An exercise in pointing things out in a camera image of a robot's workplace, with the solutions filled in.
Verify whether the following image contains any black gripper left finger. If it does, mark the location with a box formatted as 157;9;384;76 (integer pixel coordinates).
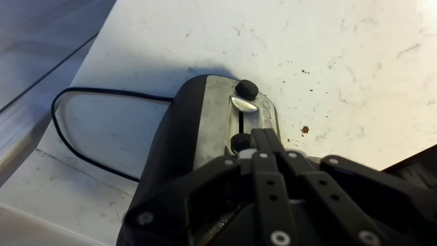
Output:
119;128;298;246

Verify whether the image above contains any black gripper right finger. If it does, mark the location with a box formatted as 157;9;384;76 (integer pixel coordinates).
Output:
265;128;437;246

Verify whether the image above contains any black toaster lever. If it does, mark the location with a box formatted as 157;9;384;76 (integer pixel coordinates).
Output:
230;132;254;154

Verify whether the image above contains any black and silver toaster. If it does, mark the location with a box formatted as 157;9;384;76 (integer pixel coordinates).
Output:
116;73;283;246

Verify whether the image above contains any black toaster dial knob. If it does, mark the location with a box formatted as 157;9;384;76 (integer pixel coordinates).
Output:
234;77;261;99

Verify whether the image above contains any black toaster power cable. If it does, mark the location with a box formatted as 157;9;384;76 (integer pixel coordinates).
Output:
51;85;177;183

